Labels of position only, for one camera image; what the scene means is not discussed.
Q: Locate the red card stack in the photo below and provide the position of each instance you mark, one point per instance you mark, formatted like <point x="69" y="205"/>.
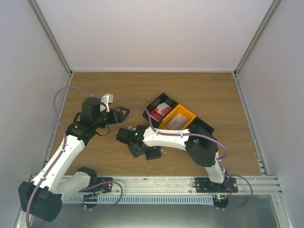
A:
<point x="160" y="111"/>

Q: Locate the orange card bin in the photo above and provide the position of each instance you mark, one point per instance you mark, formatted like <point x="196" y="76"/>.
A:
<point x="179" y="109"/>

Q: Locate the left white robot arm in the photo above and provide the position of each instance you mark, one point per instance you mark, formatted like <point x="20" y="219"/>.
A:
<point x="44" y="196"/>

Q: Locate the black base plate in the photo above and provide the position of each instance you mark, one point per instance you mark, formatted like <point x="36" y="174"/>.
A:
<point x="99" y="185"/>
<point x="204" y="185"/>

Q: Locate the black card bin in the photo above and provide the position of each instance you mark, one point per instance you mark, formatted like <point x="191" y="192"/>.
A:
<point x="199" y="122"/>
<point x="162" y="98"/>

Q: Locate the aluminium rail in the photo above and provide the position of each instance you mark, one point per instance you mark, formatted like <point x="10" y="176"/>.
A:
<point x="157" y="185"/>

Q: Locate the grey slotted cable duct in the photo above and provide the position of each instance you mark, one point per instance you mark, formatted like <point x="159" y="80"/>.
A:
<point x="144" y="199"/>

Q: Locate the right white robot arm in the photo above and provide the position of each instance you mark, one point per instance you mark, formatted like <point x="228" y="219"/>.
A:
<point x="200" y="145"/>

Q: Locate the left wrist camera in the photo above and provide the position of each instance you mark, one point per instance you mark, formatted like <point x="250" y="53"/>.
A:
<point x="105" y="101"/>

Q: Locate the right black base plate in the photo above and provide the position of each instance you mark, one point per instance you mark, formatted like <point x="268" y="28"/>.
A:
<point x="204" y="185"/>

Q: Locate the right frame post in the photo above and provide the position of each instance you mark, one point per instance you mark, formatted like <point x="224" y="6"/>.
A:
<point x="257" y="35"/>

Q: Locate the white VIP card stack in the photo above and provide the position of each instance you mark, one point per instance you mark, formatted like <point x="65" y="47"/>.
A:
<point x="177" y="123"/>

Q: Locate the black leather card holder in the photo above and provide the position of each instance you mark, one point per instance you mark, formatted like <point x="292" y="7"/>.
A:
<point x="152" y="153"/>

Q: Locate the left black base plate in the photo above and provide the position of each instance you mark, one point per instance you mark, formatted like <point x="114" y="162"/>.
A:
<point x="99" y="185"/>

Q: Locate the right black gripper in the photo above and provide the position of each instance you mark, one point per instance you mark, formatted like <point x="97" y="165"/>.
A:
<point x="135" y="153"/>

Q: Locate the frame post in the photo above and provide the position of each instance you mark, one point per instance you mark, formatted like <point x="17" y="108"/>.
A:
<point x="257" y="35"/>
<point x="38" y="13"/>

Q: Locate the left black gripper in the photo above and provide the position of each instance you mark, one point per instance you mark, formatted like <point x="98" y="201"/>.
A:
<point x="120" y="118"/>

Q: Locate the left frame post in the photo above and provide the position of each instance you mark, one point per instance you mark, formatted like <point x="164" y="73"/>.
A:
<point x="38" y="13"/>

